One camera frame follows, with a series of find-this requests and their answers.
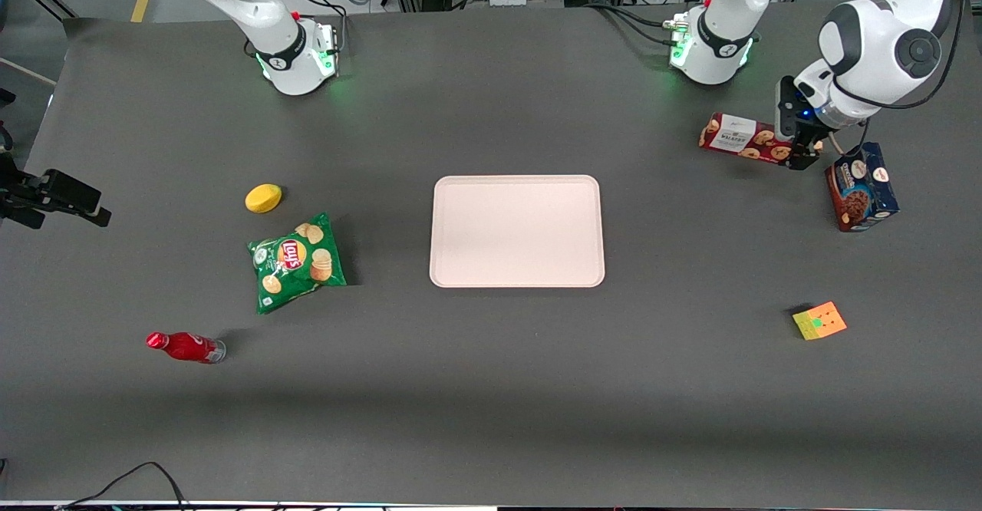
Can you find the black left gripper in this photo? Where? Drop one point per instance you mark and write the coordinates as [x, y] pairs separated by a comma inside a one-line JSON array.
[[803, 134]]

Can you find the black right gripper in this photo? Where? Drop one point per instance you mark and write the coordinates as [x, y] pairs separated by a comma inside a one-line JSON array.
[[47, 191]]

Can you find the red cookie box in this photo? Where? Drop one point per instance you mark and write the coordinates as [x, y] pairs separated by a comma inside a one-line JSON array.
[[736, 139]]

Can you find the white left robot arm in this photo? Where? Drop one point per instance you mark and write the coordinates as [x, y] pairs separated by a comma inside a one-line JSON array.
[[874, 43]]

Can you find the blue chocolate cookie box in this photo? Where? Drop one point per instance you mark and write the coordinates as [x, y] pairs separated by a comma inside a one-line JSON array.
[[863, 189]]

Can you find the pale pink plastic tray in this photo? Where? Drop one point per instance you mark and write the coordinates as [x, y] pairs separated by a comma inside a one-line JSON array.
[[514, 231]]

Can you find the orange yellow puzzle cube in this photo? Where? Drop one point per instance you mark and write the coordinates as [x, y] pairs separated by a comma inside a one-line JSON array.
[[819, 321]]

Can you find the yellow lemon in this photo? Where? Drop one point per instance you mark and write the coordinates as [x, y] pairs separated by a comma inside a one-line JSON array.
[[263, 198]]

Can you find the red cola bottle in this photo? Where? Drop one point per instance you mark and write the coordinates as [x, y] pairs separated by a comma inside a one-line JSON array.
[[188, 347]]

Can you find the green potato chips bag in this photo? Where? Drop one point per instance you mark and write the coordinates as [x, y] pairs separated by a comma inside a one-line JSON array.
[[295, 262]]

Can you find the dark grey table cover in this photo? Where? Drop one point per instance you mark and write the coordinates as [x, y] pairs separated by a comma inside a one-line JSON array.
[[491, 388]]

